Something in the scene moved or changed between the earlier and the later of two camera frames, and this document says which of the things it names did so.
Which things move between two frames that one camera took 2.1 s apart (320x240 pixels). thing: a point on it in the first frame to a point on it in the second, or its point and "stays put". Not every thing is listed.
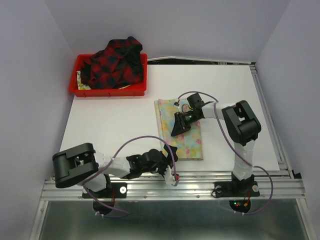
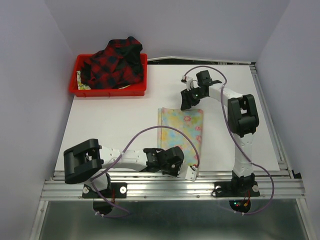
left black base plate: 115,190 stays put
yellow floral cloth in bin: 81,86 stays put
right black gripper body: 185,120 to 194,96
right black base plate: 238,189 stays put
